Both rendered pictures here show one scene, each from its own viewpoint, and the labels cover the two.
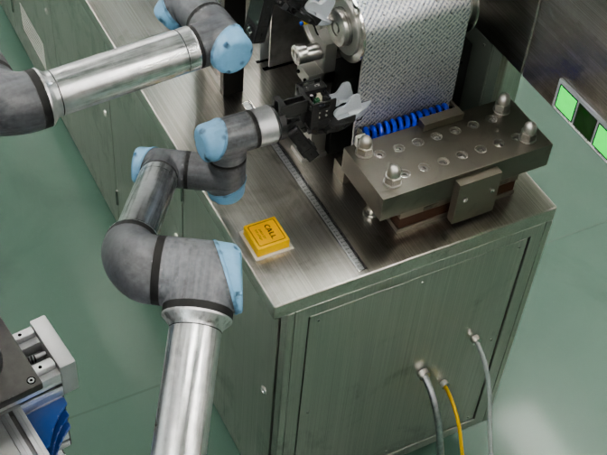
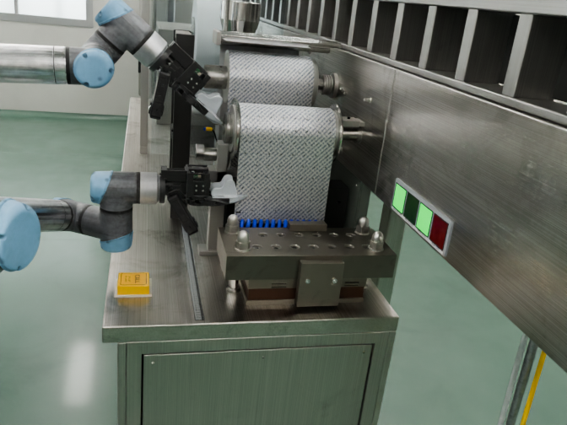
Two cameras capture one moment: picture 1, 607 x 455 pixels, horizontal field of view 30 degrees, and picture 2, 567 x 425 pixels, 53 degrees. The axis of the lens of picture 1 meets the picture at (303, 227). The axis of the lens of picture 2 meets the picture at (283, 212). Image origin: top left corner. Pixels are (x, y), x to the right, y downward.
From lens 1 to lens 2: 1.25 m
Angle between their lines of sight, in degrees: 29
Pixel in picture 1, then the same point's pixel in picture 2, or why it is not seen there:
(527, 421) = not seen: outside the picture
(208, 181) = (95, 225)
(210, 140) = (94, 179)
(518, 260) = (364, 368)
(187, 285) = not seen: outside the picture
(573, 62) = (405, 159)
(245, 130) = (126, 180)
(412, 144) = (275, 234)
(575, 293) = not seen: outside the picture
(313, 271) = (156, 312)
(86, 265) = (99, 379)
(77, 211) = (114, 347)
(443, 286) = (287, 371)
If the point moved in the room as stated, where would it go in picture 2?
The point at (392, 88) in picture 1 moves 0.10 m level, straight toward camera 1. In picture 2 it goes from (267, 190) to (250, 201)
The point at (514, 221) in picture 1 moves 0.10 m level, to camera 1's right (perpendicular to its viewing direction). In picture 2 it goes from (355, 318) to (399, 329)
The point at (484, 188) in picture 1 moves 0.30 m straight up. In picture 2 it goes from (326, 275) to (346, 146)
